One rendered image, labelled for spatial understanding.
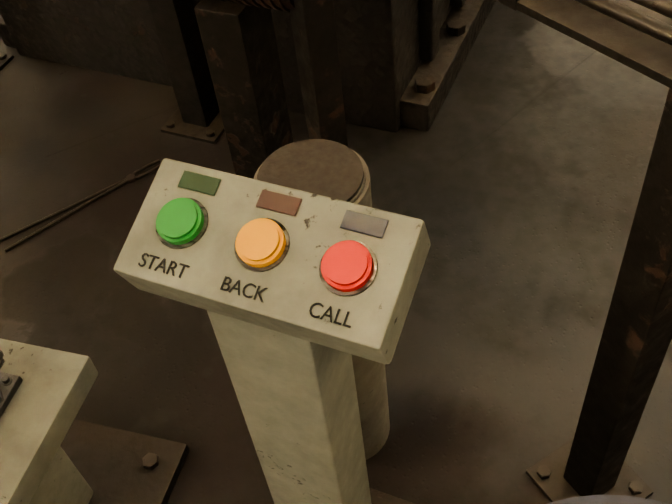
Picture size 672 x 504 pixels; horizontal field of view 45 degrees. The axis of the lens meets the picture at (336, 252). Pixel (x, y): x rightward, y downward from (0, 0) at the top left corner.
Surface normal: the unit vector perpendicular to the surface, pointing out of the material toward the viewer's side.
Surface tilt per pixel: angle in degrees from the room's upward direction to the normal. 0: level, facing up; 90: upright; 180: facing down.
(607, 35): 6
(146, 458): 0
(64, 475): 90
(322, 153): 0
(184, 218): 20
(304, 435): 90
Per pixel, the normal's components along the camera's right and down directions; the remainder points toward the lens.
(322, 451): -0.39, 0.72
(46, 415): -0.09, -0.66
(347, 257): -0.22, -0.36
